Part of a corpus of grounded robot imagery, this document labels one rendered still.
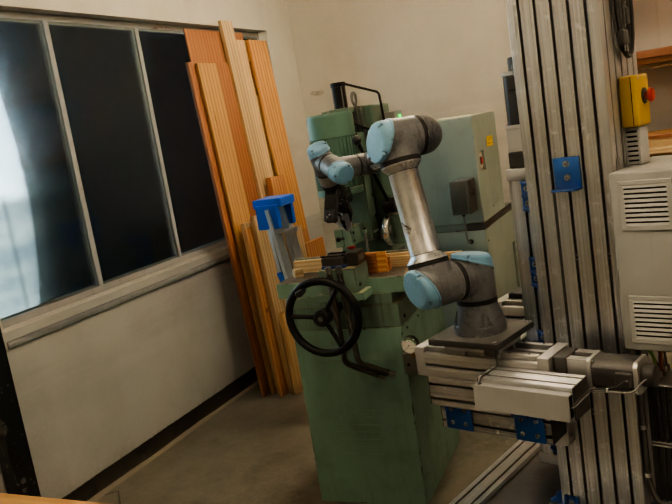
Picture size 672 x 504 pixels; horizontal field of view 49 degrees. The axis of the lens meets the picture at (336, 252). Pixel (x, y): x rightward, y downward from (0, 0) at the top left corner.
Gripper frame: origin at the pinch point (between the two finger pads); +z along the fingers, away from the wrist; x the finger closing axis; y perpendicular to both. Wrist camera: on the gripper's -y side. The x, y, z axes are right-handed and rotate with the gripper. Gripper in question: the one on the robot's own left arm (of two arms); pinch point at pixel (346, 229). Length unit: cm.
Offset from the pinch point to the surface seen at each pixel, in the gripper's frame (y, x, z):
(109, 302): 5, 134, 37
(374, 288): -10.1, -7.0, 20.2
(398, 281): -8.9, -16.5, 18.3
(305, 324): -16.8, 22.8, 31.2
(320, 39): 264, 105, 43
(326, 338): -19.7, 14.9, 36.2
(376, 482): -49, 3, 87
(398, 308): -13.8, -15.1, 27.1
